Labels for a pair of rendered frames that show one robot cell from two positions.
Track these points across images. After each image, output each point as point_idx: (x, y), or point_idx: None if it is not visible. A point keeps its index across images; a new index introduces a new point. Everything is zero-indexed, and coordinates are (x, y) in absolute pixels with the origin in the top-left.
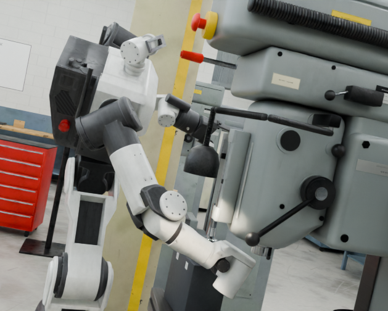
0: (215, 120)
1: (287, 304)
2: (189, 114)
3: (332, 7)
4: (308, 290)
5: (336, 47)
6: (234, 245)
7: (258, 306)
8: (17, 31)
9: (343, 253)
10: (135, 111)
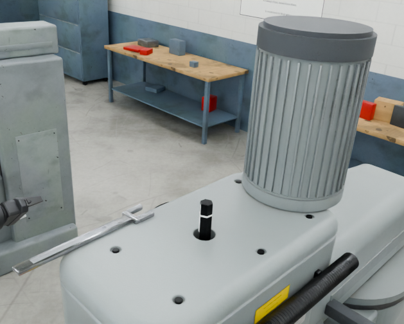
0: (22, 202)
1: (84, 173)
2: None
3: (255, 308)
4: (94, 145)
5: None
6: (30, 175)
7: (72, 212)
8: None
9: (104, 80)
10: None
